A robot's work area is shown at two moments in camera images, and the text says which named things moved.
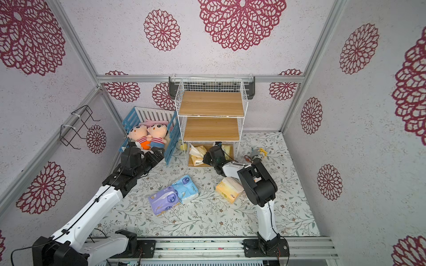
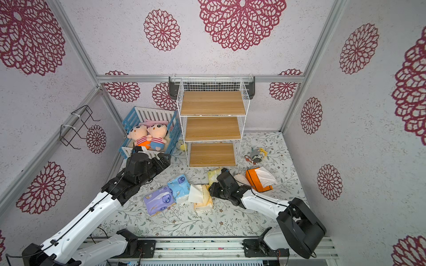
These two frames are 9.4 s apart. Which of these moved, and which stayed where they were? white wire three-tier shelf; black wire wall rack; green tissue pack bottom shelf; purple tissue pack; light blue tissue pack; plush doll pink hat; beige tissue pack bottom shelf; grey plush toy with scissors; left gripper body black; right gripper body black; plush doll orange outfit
Moved: purple tissue pack; right gripper body black; left gripper body black; beige tissue pack bottom shelf; green tissue pack bottom shelf; light blue tissue pack
Stayed: grey plush toy with scissors; white wire three-tier shelf; black wire wall rack; plush doll orange outfit; plush doll pink hat
